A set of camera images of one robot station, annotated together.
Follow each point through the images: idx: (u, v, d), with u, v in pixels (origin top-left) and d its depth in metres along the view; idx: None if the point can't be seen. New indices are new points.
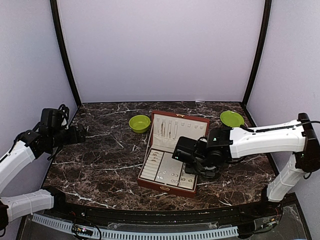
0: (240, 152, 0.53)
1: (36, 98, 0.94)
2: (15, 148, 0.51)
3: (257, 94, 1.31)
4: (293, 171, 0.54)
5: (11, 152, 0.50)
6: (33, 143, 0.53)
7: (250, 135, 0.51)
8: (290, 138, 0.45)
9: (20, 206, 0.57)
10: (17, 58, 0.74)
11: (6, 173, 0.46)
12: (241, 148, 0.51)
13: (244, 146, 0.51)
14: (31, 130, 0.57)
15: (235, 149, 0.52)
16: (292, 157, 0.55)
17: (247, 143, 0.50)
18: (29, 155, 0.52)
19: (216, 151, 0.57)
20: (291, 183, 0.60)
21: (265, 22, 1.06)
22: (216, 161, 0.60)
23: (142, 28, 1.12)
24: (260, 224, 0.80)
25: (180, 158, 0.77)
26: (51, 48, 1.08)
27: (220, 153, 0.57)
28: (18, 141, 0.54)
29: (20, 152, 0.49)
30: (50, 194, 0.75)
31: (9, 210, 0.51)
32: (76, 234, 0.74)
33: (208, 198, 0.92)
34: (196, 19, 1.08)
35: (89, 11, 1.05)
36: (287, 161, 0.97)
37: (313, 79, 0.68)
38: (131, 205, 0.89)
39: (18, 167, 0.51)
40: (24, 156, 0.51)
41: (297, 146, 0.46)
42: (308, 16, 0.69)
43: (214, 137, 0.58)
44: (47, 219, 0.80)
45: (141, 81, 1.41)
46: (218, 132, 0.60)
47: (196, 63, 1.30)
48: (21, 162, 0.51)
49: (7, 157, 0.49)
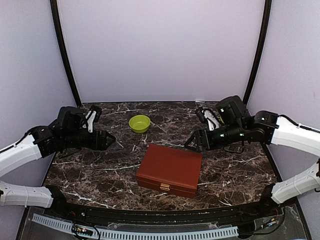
0: (281, 138, 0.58)
1: (36, 98, 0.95)
2: (23, 141, 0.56)
3: (258, 93, 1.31)
4: (310, 178, 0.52)
5: (17, 145, 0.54)
6: (42, 143, 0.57)
7: (294, 128, 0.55)
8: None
9: (15, 196, 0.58)
10: (17, 60, 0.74)
11: (9, 163, 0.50)
12: (281, 135, 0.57)
13: (281, 133, 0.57)
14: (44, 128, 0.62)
15: (277, 135, 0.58)
16: (315, 165, 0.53)
17: (288, 133, 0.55)
18: (38, 152, 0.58)
19: (262, 129, 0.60)
20: (302, 190, 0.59)
21: (265, 22, 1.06)
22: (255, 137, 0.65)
23: (142, 27, 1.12)
24: (260, 224, 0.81)
25: (226, 113, 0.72)
26: (51, 49, 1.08)
27: (263, 132, 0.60)
28: (29, 135, 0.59)
29: (28, 145, 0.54)
30: (50, 194, 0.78)
31: (2, 196, 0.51)
32: (76, 234, 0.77)
33: (208, 198, 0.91)
34: (196, 19, 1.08)
35: (89, 11, 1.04)
36: (287, 161, 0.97)
37: (314, 79, 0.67)
38: (131, 205, 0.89)
39: (21, 160, 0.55)
40: (32, 151, 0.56)
41: None
42: (308, 16, 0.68)
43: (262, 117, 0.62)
44: (47, 219, 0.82)
45: (141, 81, 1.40)
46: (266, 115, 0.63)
47: (196, 63, 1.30)
48: (26, 157, 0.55)
49: (13, 148, 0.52)
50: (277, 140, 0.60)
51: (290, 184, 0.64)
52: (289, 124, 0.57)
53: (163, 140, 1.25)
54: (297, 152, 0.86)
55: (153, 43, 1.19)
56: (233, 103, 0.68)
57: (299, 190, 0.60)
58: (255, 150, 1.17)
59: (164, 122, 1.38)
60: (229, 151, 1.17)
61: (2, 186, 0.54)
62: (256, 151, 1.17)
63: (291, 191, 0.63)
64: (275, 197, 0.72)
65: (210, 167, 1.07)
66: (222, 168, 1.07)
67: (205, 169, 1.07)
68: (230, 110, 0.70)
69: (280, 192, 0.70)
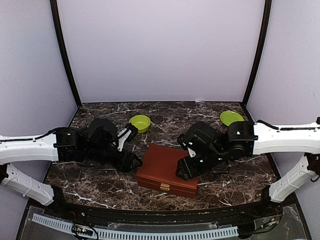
0: (262, 148, 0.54)
1: (36, 98, 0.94)
2: (45, 138, 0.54)
3: (257, 94, 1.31)
4: (303, 173, 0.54)
5: (37, 140, 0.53)
6: (62, 148, 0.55)
7: (274, 133, 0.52)
8: (312, 139, 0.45)
9: (16, 184, 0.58)
10: (18, 60, 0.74)
11: (21, 154, 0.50)
12: (261, 145, 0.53)
13: (264, 142, 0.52)
14: (71, 131, 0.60)
15: (257, 145, 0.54)
16: (303, 158, 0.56)
17: (269, 140, 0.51)
18: (54, 154, 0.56)
19: (240, 145, 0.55)
20: (297, 185, 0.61)
21: (265, 22, 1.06)
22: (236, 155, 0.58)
23: (142, 28, 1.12)
24: (260, 224, 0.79)
25: (196, 145, 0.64)
26: (51, 49, 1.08)
27: (243, 147, 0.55)
28: (53, 133, 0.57)
29: (47, 146, 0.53)
30: (51, 196, 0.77)
31: (5, 179, 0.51)
32: (75, 235, 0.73)
33: (208, 198, 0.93)
34: (196, 20, 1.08)
35: (89, 11, 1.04)
36: (287, 161, 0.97)
37: (313, 80, 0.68)
38: (131, 205, 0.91)
39: (37, 155, 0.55)
40: (49, 151, 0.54)
41: (315, 149, 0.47)
42: (308, 17, 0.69)
43: (237, 131, 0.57)
44: (47, 219, 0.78)
45: (141, 81, 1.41)
46: (240, 126, 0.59)
47: (196, 63, 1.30)
48: (41, 154, 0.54)
49: (31, 142, 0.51)
50: (258, 151, 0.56)
51: (285, 183, 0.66)
52: (268, 130, 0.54)
53: (163, 140, 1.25)
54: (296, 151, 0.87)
55: (153, 43, 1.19)
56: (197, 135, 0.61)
57: (294, 186, 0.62)
58: None
59: (164, 122, 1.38)
60: None
61: (9, 171, 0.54)
62: None
63: (289, 190, 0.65)
64: (275, 198, 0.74)
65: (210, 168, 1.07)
66: (222, 168, 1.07)
67: None
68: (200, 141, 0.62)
69: (277, 194, 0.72)
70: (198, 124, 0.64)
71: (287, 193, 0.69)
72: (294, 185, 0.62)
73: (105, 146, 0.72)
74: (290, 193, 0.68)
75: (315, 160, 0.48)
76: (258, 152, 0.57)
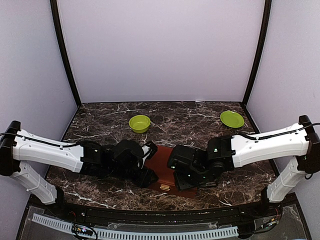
0: (245, 159, 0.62)
1: (36, 98, 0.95)
2: (71, 149, 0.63)
3: (257, 94, 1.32)
4: (294, 173, 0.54)
5: (64, 148, 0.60)
6: (87, 163, 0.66)
7: (252, 144, 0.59)
8: (293, 143, 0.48)
9: (24, 180, 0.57)
10: (17, 60, 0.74)
11: (46, 158, 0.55)
12: (241, 157, 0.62)
13: (246, 152, 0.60)
14: (98, 148, 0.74)
15: (238, 158, 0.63)
16: (294, 159, 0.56)
17: (247, 151, 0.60)
18: (78, 166, 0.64)
19: (219, 164, 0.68)
20: (292, 184, 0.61)
21: (265, 22, 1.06)
22: (217, 171, 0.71)
23: (142, 27, 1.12)
24: (260, 224, 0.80)
25: (177, 165, 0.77)
26: (51, 48, 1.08)
27: (222, 165, 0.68)
28: (80, 146, 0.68)
29: (73, 157, 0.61)
30: (54, 198, 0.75)
31: (16, 174, 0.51)
32: (75, 234, 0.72)
33: (208, 198, 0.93)
34: (196, 19, 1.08)
35: (89, 10, 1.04)
36: (287, 161, 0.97)
37: (313, 80, 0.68)
38: (131, 205, 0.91)
39: (56, 162, 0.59)
40: (71, 161, 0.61)
41: (301, 151, 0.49)
42: (308, 16, 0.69)
43: (214, 148, 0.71)
44: (47, 219, 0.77)
45: (141, 81, 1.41)
46: (219, 142, 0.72)
47: (196, 63, 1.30)
48: (63, 162, 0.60)
49: (60, 150, 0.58)
50: (240, 163, 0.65)
51: (280, 184, 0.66)
52: (246, 142, 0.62)
53: (163, 140, 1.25)
54: None
55: (153, 43, 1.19)
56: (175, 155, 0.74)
57: (289, 186, 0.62)
58: None
59: (164, 122, 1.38)
60: None
61: (22, 166, 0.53)
62: None
63: (285, 190, 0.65)
64: (273, 199, 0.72)
65: None
66: None
67: None
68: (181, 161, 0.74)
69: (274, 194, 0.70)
70: (176, 148, 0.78)
71: (284, 193, 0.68)
72: (288, 185, 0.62)
73: (128, 166, 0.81)
74: (288, 192, 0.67)
75: (302, 160, 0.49)
76: (240, 164, 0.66)
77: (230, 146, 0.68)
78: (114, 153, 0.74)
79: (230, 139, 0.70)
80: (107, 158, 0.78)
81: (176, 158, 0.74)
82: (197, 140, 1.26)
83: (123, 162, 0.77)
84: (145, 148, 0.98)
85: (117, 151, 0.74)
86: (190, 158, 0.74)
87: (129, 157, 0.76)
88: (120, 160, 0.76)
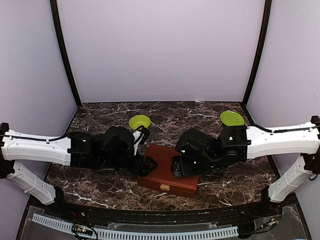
0: (257, 151, 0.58)
1: (36, 98, 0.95)
2: (59, 142, 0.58)
3: (257, 94, 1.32)
4: (301, 173, 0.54)
5: (50, 142, 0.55)
6: (75, 154, 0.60)
7: (267, 136, 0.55)
8: (307, 140, 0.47)
9: (20, 181, 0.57)
10: (17, 60, 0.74)
11: (35, 154, 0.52)
12: (255, 149, 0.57)
13: (261, 144, 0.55)
14: (86, 139, 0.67)
15: (251, 150, 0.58)
16: (300, 158, 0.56)
17: (263, 143, 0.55)
18: (67, 159, 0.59)
19: (234, 153, 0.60)
20: (296, 185, 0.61)
21: (265, 22, 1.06)
22: (229, 161, 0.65)
23: (142, 27, 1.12)
24: (260, 224, 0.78)
25: (186, 151, 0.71)
26: (51, 48, 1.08)
27: (236, 154, 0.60)
28: (67, 137, 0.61)
29: (59, 150, 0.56)
30: (53, 197, 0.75)
31: (11, 175, 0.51)
32: (75, 234, 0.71)
33: (208, 198, 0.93)
34: (195, 19, 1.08)
35: (89, 11, 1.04)
36: (287, 161, 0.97)
37: (313, 80, 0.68)
38: (131, 205, 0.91)
39: (47, 158, 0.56)
40: (61, 155, 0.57)
41: (311, 149, 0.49)
42: (309, 17, 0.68)
43: (230, 136, 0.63)
44: (47, 219, 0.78)
45: (142, 81, 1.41)
46: (233, 131, 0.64)
47: (196, 63, 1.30)
48: (54, 157, 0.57)
49: (47, 144, 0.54)
50: (252, 155, 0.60)
51: (283, 183, 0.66)
52: (260, 133, 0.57)
53: (163, 140, 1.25)
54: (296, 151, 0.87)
55: (153, 43, 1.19)
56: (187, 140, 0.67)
57: (293, 186, 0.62)
58: None
59: (164, 122, 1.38)
60: None
61: (16, 167, 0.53)
62: None
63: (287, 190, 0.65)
64: (274, 199, 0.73)
65: None
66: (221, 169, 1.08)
67: None
68: (191, 146, 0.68)
69: (276, 194, 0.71)
70: (187, 131, 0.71)
71: (285, 193, 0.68)
72: (291, 185, 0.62)
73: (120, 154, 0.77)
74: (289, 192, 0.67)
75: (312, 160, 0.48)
76: (250, 157, 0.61)
77: (244, 134, 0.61)
78: (103, 141, 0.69)
79: (243, 126, 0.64)
80: (97, 148, 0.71)
81: (190, 142, 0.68)
82: None
83: (114, 150, 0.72)
84: (136, 133, 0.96)
85: (106, 139, 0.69)
86: (203, 143, 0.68)
87: (119, 144, 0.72)
88: (110, 149, 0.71)
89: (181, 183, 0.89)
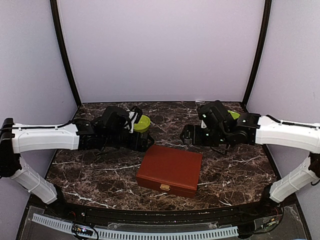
0: (264, 138, 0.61)
1: (36, 98, 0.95)
2: (66, 129, 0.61)
3: (257, 94, 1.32)
4: (305, 173, 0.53)
5: (58, 128, 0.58)
6: (83, 136, 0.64)
7: (276, 125, 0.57)
8: (311, 136, 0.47)
9: (25, 178, 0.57)
10: (17, 60, 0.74)
11: (45, 141, 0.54)
12: (262, 135, 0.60)
13: (268, 130, 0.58)
14: (89, 123, 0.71)
15: (259, 135, 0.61)
16: (307, 159, 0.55)
17: (270, 130, 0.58)
18: (75, 142, 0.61)
19: (244, 132, 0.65)
20: (298, 186, 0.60)
21: (265, 22, 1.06)
22: (237, 140, 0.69)
23: (142, 27, 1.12)
24: (260, 224, 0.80)
25: (205, 119, 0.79)
26: (51, 48, 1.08)
27: (245, 134, 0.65)
28: (71, 124, 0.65)
29: (70, 133, 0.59)
30: (55, 196, 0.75)
31: (19, 172, 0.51)
32: (76, 234, 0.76)
33: (208, 198, 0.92)
34: (195, 18, 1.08)
35: (89, 11, 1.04)
36: (287, 161, 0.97)
37: (313, 79, 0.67)
38: (131, 205, 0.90)
39: (58, 145, 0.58)
40: (71, 139, 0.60)
41: (314, 148, 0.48)
42: (308, 17, 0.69)
43: (244, 120, 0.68)
44: (47, 219, 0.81)
45: (142, 81, 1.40)
46: (248, 116, 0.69)
47: (196, 63, 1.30)
48: (64, 142, 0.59)
49: (56, 130, 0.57)
50: (259, 140, 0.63)
51: (286, 182, 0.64)
52: (272, 122, 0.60)
53: (163, 140, 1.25)
54: (296, 151, 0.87)
55: (153, 43, 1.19)
56: (212, 108, 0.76)
57: (295, 187, 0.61)
58: (255, 150, 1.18)
59: (164, 122, 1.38)
60: (229, 151, 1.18)
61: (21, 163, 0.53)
62: (257, 151, 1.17)
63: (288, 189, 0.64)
64: (274, 196, 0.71)
65: (210, 167, 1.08)
66: (221, 169, 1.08)
67: (205, 169, 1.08)
68: (212, 115, 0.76)
69: (277, 190, 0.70)
70: (214, 103, 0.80)
71: (284, 193, 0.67)
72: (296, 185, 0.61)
73: (119, 130, 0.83)
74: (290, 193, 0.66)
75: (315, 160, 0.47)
76: (258, 143, 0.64)
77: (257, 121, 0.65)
78: (103, 121, 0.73)
79: (259, 116, 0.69)
80: (100, 130, 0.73)
81: (213, 110, 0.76)
82: None
83: (115, 128, 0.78)
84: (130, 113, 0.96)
85: (105, 118, 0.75)
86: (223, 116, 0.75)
87: (117, 121, 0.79)
88: (112, 127, 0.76)
89: (181, 183, 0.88)
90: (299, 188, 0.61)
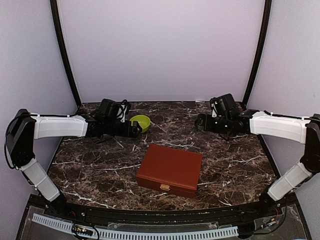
0: (258, 127, 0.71)
1: (36, 98, 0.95)
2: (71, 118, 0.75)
3: (257, 94, 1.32)
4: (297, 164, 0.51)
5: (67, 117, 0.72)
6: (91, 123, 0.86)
7: (268, 117, 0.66)
8: (293, 124, 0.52)
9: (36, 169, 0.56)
10: (17, 60, 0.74)
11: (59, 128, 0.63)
12: (255, 124, 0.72)
13: (260, 120, 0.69)
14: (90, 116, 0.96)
15: (253, 124, 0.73)
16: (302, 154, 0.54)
17: (260, 120, 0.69)
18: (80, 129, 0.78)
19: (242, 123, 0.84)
20: (294, 183, 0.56)
21: (265, 22, 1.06)
22: (236, 128, 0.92)
23: (142, 27, 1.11)
24: (260, 223, 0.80)
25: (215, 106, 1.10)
26: (51, 48, 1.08)
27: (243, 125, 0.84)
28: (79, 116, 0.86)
29: (78, 121, 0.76)
30: (57, 192, 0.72)
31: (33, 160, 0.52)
32: (75, 234, 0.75)
33: (208, 198, 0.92)
34: (196, 18, 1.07)
35: (89, 11, 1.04)
36: (287, 161, 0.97)
37: (313, 80, 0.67)
38: (131, 205, 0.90)
39: (66, 131, 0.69)
40: (77, 125, 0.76)
41: (299, 136, 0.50)
42: (308, 17, 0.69)
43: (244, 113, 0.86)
44: (47, 219, 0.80)
45: (142, 81, 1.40)
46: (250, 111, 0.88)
47: (196, 63, 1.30)
48: (72, 129, 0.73)
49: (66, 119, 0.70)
50: (254, 130, 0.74)
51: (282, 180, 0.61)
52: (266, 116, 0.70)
53: (163, 140, 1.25)
54: (296, 151, 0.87)
55: (153, 43, 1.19)
56: (222, 97, 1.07)
57: (290, 183, 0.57)
58: (255, 150, 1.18)
59: (164, 122, 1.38)
60: (229, 151, 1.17)
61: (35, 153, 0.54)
62: (256, 151, 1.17)
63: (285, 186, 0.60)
64: (272, 193, 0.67)
65: (210, 167, 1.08)
66: (221, 169, 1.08)
67: (205, 169, 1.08)
68: (221, 103, 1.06)
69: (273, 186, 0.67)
70: (226, 95, 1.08)
71: (282, 191, 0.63)
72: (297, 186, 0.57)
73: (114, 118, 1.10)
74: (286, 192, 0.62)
75: None
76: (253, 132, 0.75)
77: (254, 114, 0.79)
78: (101, 112, 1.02)
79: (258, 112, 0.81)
80: (99, 118, 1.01)
81: (222, 99, 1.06)
82: (197, 139, 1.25)
83: (111, 116, 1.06)
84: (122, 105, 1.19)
85: (103, 109, 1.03)
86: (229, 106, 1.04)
87: (113, 110, 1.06)
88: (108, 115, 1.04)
89: (182, 182, 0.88)
90: (295, 187, 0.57)
